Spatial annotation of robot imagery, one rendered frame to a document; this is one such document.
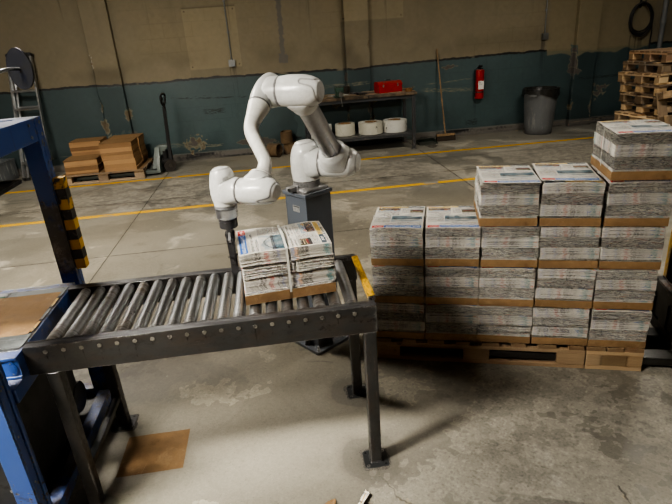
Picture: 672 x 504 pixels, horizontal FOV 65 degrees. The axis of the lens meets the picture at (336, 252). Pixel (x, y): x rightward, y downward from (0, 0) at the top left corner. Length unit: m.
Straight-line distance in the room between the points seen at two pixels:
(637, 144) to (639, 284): 0.72
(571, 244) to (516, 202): 0.36
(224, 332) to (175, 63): 7.48
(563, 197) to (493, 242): 0.40
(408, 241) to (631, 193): 1.09
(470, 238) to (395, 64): 6.81
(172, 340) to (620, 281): 2.19
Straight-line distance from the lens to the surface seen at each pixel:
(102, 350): 2.20
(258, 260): 2.08
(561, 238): 2.89
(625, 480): 2.67
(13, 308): 2.66
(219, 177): 2.10
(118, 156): 8.52
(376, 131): 8.78
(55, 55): 9.69
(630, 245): 2.98
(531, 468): 2.61
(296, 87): 2.35
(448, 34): 9.66
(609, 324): 3.16
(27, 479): 2.38
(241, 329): 2.08
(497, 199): 2.77
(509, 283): 2.94
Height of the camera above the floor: 1.79
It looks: 22 degrees down
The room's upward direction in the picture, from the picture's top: 4 degrees counter-clockwise
